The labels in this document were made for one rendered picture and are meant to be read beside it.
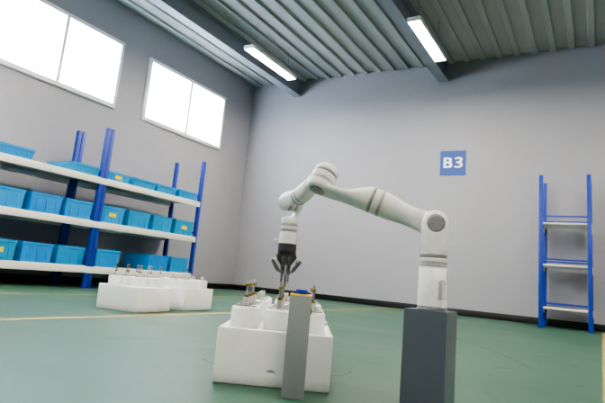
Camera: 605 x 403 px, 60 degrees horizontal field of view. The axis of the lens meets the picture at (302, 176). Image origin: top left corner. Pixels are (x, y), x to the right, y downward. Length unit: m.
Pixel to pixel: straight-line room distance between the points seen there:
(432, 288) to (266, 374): 0.62
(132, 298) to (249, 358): 2.35
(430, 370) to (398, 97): 7.59
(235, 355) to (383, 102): 7.65
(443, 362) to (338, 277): 7.20
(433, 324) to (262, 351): 0.57
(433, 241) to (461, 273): 6.46
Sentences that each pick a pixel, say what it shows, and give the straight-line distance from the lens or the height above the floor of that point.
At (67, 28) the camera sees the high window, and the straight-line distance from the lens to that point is 7.62.
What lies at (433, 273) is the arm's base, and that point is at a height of 0.42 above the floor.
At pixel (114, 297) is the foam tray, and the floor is 0.09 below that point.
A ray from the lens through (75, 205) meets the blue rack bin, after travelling 6.60.
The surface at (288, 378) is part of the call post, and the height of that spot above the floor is 0.06.
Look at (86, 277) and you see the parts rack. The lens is 6.73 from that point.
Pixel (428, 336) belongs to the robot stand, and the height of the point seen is 0.22.
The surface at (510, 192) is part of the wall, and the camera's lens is 8.26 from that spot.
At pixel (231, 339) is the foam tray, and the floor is 0.14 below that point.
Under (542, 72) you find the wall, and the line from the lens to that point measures 8.72.
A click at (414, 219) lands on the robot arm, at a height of 0.60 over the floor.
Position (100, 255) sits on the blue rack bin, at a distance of 6.83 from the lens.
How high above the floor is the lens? 0.38
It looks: 11 degrees up
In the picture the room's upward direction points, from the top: 5 degrees clockwise
